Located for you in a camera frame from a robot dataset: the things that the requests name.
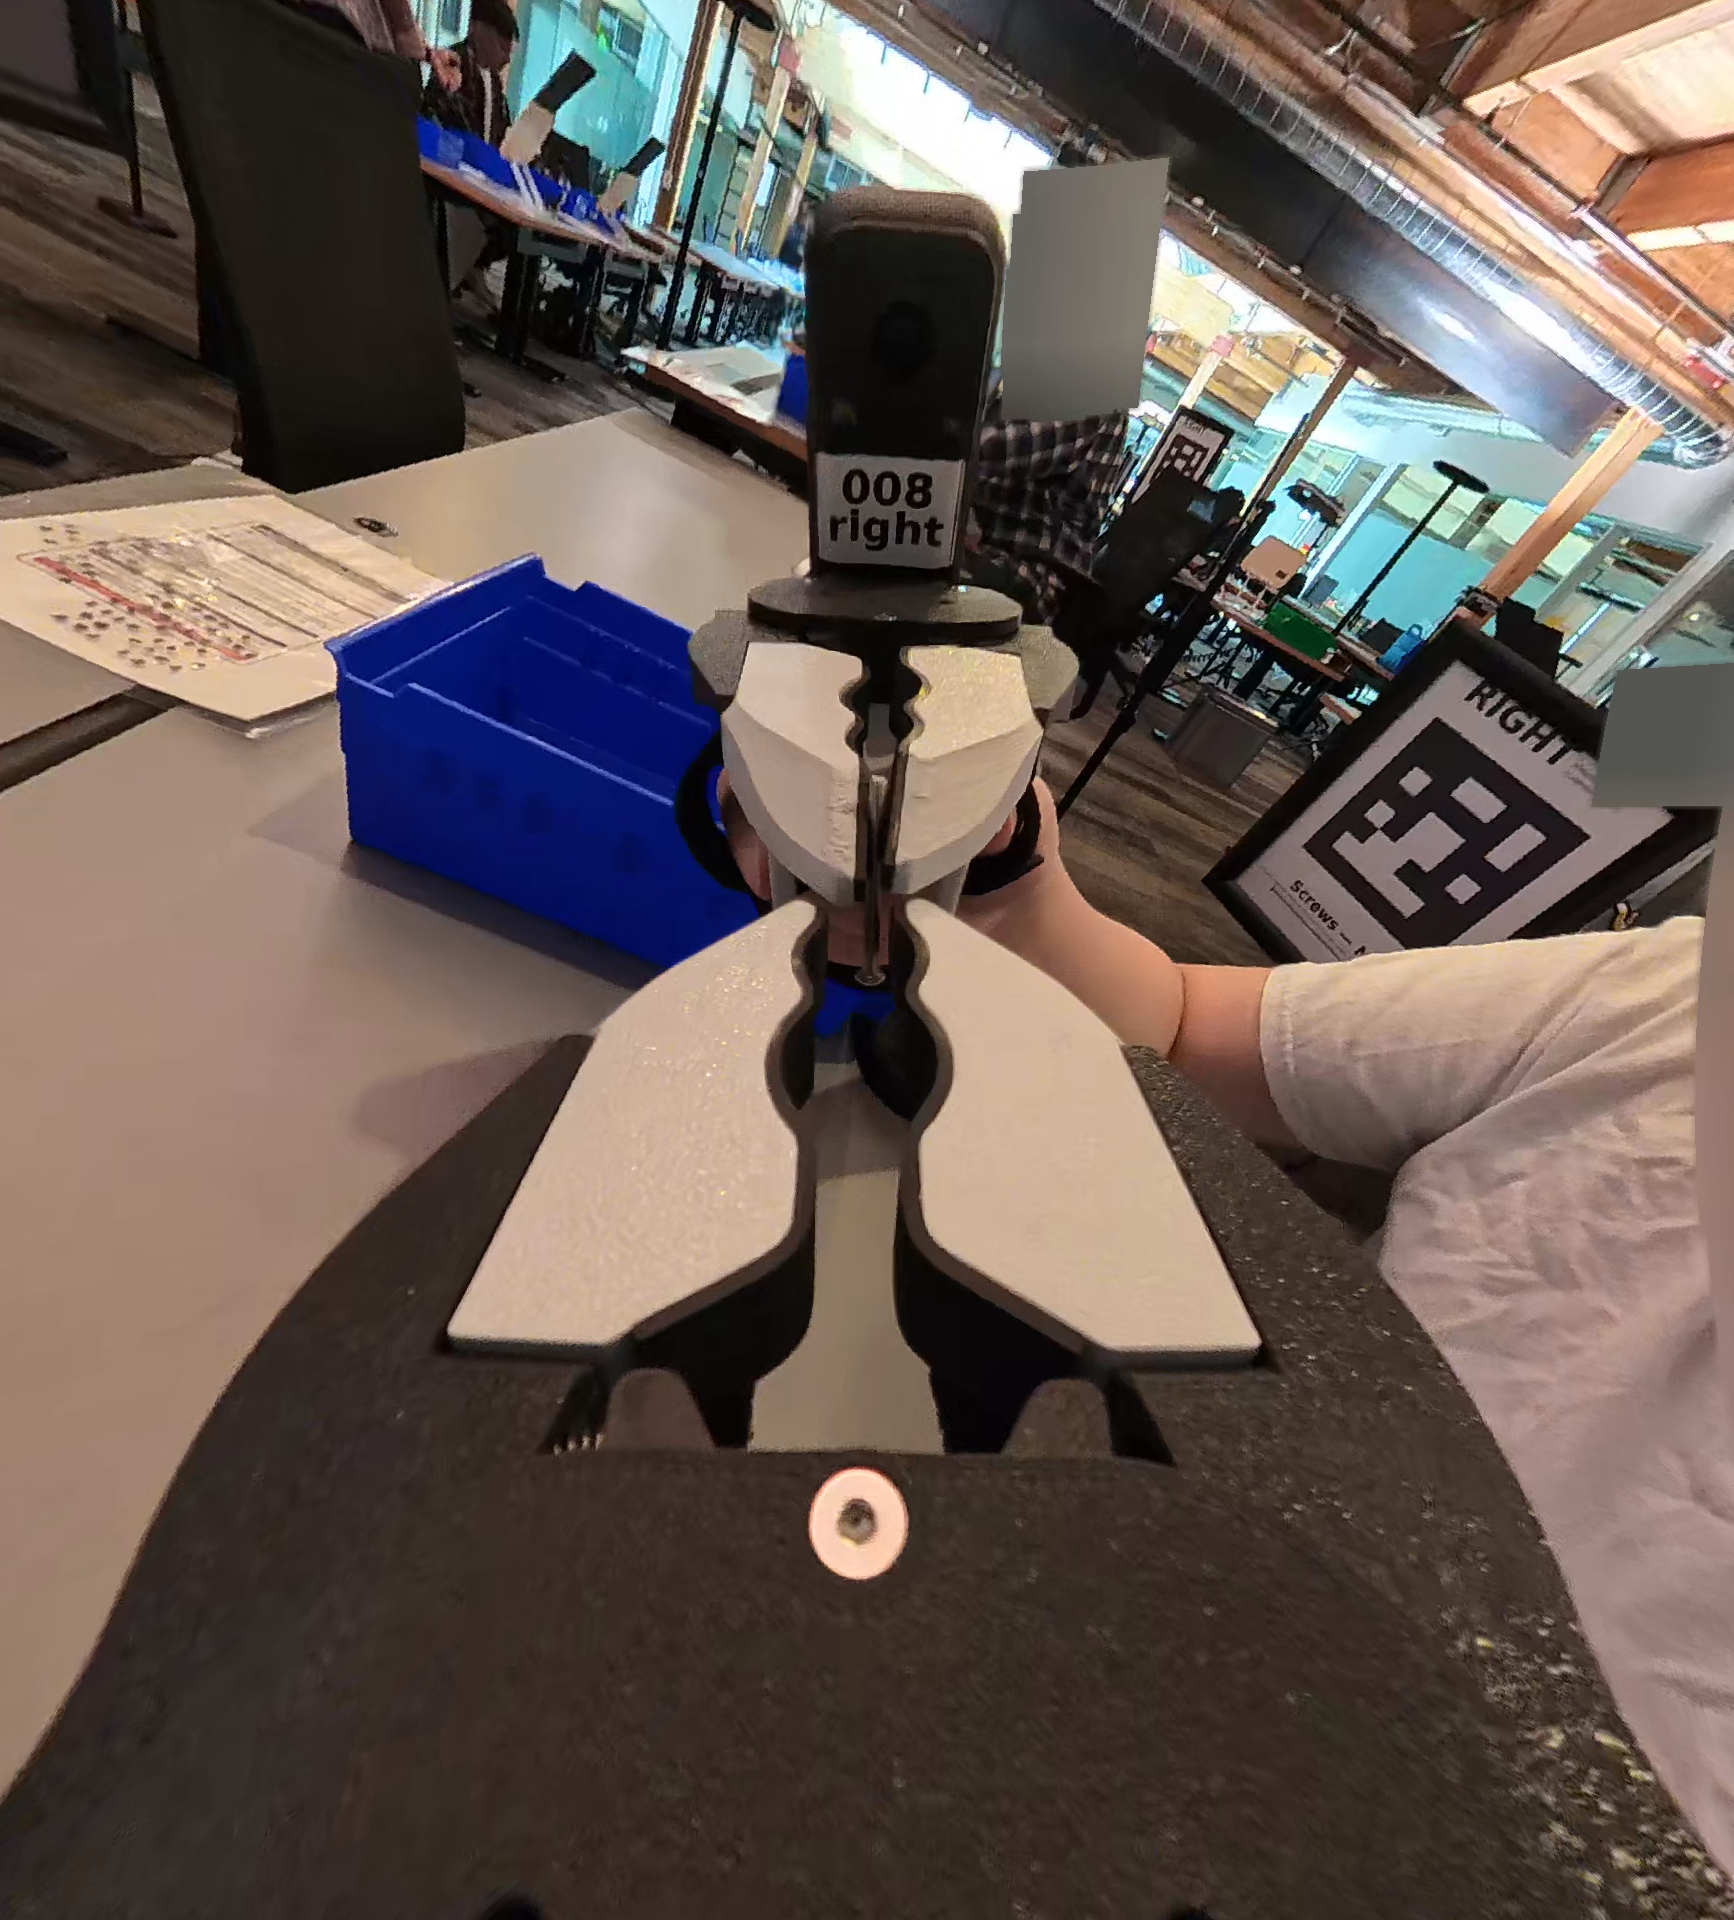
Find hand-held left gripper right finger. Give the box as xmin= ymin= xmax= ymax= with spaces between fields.
xmin=888 ymin=898 xmax=1267 ymax=1452

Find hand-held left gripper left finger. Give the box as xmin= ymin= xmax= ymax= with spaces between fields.
xmin=445 ymin=898 xmax=828 ymax=1450

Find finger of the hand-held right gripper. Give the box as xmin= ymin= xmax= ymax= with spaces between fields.
xmin=880 ymin=643 xmax=1043 ymax=910
xmin=719 ymin=643 xmax=887 ymax=910

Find blue plastic bin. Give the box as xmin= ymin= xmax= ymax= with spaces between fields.
xmin=327 ymin=554 xmax=897 ymax=1036

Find person's right hand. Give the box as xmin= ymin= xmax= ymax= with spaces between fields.
xmin=957 ymin=788 xmax=1188 ymax=1055

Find grey trash bin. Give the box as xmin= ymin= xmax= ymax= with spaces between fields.
xmin=1167 ymin=692 xmax=1267 ymax=788

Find small framed marker poster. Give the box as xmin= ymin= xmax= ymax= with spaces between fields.
xmin=1136 ymin=406 xmax=1236 ymax=528

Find framed black-white marker poster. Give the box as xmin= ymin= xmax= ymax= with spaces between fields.
xmin=1205 ymin=622 xmax=1723 ymax=963

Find black floor lamp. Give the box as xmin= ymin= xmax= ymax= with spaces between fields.
xmin=1347 ymin=463 xmax=1493 ymax=677

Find black high-back office chair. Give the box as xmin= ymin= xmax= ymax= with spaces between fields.
xmin=138 ymin=0 xmax=467 ymax=494

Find laminated reference sheet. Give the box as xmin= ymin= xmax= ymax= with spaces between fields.
xmin=0 ymin=495 xmax=451 ymax=737

